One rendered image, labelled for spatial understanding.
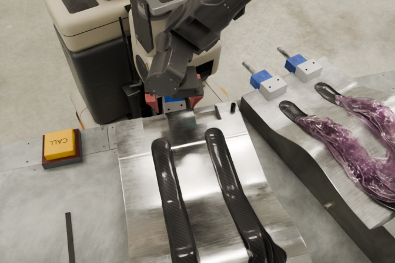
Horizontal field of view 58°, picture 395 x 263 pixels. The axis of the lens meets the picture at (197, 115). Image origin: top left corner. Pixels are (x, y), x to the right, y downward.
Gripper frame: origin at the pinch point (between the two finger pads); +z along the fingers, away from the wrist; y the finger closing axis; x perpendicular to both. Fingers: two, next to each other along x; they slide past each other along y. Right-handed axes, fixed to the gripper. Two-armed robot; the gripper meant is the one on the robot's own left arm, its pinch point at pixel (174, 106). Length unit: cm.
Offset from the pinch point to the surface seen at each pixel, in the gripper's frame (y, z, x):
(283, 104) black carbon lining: 24.4, -0.8, -3.3
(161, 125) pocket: -3.3, -1.6, -6.1
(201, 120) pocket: 5.2, -1.7, -5.9
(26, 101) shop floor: -75, 85, 86
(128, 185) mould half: -10.5, -3.6, -20.6
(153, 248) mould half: -6.5, -7.0, -33.7
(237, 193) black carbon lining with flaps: 8.8, -3.4, -24.7
